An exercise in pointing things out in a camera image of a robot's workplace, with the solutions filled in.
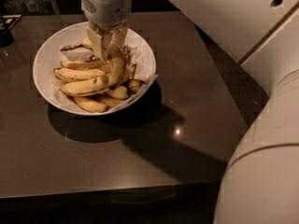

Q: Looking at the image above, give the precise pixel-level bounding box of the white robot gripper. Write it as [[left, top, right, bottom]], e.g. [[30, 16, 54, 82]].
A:
[[81, 0, 132, 61]]

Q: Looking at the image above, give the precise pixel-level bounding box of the curved yellow banana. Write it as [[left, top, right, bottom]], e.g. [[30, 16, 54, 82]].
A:
[[108, 44, 126, 90]]

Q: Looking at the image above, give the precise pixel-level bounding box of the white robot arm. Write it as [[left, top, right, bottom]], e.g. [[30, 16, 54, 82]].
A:
[[93, 0, 299, 224]]

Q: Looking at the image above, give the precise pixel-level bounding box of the upper back yellow banana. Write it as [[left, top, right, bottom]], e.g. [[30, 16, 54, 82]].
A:
[[81, 37, 93, 49]]

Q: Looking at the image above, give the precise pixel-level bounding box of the upper left yellow banana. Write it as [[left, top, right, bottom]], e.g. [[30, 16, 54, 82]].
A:
[[61, 60, 107, 70]]

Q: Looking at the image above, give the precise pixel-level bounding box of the white paper bowl liner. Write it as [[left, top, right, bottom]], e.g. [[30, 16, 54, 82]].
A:
[[50, 42, 157, 116]]

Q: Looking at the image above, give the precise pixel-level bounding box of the small right yellow banana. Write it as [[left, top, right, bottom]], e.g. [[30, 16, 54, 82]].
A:
[[125, 79, 144, 94]]

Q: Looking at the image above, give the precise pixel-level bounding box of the lower right yellow banana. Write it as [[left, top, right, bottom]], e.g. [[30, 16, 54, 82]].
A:
[[106, 86, 129, 100]]

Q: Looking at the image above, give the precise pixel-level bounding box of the long middle yellow banana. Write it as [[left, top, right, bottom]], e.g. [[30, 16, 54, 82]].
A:
[[61, 66, 135, 97]]

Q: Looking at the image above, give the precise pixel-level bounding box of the bottom middle yellow banana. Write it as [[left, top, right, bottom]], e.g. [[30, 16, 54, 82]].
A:
[[95, 94, 122, 108]]

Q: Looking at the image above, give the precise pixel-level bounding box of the white bowl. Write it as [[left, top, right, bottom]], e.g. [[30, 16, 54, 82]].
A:
[[33, 21, 158, 116]]

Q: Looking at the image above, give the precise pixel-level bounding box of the bottom front yellow banana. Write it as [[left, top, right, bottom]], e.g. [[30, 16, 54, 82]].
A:
[[73, 96, 107, 113]]

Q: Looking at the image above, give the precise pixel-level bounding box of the shelf with bottles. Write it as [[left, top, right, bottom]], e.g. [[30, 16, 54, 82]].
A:
[[0, 0, 59, 16]]

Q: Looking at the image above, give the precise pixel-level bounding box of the black object at left edge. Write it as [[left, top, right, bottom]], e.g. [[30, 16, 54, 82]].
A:
[[0, 15, 21, 48]]

